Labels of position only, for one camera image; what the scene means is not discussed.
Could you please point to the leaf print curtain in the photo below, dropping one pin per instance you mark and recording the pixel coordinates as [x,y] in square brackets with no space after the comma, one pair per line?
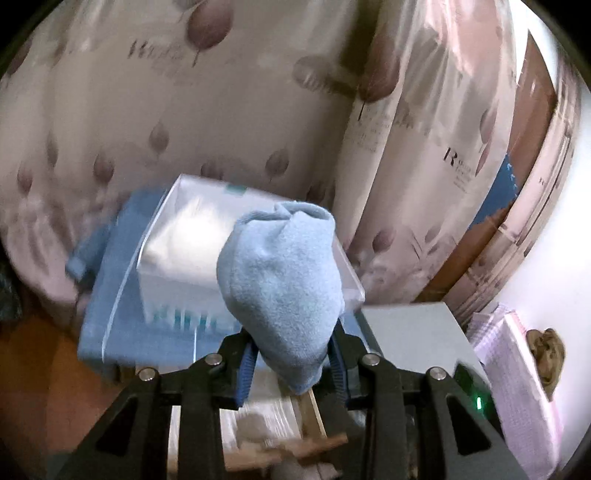
[231,92]

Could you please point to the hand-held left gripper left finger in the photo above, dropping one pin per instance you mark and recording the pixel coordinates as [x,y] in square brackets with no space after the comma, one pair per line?
[247,369]

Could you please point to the blue checked tablecloth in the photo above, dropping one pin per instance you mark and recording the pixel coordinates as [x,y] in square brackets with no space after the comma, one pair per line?
[120,300]

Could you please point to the light blue fleece underwear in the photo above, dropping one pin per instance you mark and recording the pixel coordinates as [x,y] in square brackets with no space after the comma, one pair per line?
[281,286]

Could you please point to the pink checked cloth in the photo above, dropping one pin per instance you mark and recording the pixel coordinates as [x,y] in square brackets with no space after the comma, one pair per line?
[517,392]

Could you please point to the cream ribbed underwear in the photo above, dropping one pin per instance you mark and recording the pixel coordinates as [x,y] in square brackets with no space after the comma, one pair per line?
[184,244]

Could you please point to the wooden drawer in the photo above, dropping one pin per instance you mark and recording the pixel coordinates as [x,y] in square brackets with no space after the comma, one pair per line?
[277,443]

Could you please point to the wooden frame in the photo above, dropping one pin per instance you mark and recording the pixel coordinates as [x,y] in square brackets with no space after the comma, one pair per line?
[535,120]

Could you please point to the blue sheet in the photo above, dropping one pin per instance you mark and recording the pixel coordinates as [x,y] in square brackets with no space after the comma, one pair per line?
[496,194]

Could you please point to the white cardboard box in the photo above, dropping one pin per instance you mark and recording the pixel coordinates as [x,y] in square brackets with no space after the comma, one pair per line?
[184,295]

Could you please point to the brown fluffy thing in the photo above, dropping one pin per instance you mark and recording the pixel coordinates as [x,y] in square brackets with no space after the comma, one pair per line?
[547,355]

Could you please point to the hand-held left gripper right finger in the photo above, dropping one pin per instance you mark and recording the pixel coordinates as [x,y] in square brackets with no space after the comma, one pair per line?
[339,374]

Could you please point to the grey white cabinet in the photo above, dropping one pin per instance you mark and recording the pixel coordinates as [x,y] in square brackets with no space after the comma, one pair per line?
[415,327]

